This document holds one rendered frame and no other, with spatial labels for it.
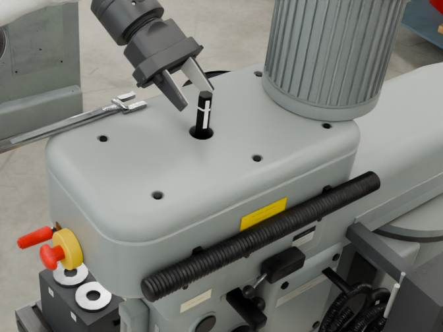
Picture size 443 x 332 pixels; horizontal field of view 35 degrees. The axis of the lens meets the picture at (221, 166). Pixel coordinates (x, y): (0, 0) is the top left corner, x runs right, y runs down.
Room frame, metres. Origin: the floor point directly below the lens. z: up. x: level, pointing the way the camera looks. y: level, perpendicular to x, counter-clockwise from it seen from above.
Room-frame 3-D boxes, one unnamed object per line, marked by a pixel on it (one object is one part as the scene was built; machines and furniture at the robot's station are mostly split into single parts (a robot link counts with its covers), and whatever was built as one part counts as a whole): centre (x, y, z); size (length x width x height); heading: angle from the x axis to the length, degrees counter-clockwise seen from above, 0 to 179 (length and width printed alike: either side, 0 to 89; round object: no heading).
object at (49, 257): (0.70, 0.23, 1.76); 0.04 x 0.03 x 0.04; 42
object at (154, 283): (0.78, -0.09, 1.79); 0.45 x 0.04 x 0.04; 132
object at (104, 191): (0.88, 0.03, 1.81); 0.47 x 0.26 x 0.16; 132
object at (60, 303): (1.19, 0.31, 1.02); 0.22 x 0.12 x 0.20; 48
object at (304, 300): (1.00, -0.11, 1.47); 0.24 x 0.19 x 0.26; 42
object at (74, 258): (0.71, 0.21, 1.76); 0.06 x 0.02 x 0.06; 42
